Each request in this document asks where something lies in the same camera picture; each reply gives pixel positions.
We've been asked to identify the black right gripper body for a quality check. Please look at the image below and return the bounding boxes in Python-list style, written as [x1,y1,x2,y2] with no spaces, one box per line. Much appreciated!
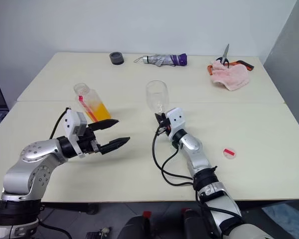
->
[158,118,172,136]

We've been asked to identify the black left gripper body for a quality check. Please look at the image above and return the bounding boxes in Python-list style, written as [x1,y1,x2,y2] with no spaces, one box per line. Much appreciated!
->
[76,125,102,155]

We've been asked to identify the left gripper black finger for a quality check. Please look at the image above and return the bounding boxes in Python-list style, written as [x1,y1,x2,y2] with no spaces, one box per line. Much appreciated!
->
[99,136,131,155]
[87,119,120,131]

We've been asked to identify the clear wine glass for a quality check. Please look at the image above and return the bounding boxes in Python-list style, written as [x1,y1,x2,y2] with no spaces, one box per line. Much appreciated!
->
[145,80,170,119]

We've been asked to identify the clear bottle with orange juice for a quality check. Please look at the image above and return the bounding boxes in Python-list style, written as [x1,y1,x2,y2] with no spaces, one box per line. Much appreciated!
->
[73,82,113,123]

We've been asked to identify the folded silver purple umbrella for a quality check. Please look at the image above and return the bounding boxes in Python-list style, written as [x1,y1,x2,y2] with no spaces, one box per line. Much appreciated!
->
[133,53,188,68]

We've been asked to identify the clear cap with red label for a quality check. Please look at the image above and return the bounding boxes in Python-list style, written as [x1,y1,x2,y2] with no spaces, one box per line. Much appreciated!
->
[222,147,238,159]

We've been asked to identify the pink fluffy towel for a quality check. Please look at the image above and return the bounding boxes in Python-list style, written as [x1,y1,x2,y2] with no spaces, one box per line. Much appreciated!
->
[210,60,251,92]

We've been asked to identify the dark rounded shape with red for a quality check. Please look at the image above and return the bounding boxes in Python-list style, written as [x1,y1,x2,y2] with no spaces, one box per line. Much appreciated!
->
[116,209,202,239]

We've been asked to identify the orange and black tool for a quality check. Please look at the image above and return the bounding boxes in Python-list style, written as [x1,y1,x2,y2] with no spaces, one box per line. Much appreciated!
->
[207,59,255,77]

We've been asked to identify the blue plastic sheet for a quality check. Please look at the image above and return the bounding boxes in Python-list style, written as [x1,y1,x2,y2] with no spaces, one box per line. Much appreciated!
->
[261,202,299,239]

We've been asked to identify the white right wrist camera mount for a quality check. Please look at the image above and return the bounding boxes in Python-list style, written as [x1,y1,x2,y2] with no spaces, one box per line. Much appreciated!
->
[165,107,186,140]

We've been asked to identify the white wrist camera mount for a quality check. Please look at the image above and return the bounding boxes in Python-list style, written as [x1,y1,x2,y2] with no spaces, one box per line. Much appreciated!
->
[165,107,186,140]
[63,108,88,159]

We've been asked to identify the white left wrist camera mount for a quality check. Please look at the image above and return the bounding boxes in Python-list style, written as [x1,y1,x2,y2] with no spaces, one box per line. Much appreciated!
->
[63,108,88,159]

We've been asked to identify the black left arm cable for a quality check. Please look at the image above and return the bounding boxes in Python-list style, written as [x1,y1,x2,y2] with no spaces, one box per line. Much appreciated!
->
[49,107,71,140]

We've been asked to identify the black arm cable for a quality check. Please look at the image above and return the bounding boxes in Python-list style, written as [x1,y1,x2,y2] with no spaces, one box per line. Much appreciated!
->
[151,124,231,236]
[49,107,71,140]

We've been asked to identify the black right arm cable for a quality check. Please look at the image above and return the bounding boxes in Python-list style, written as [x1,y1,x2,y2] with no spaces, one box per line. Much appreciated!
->
[151,124,231,236]

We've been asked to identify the black-handled steel scissors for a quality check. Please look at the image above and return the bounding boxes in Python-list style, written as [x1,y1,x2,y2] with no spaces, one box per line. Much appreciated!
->
[215,43,231,69]

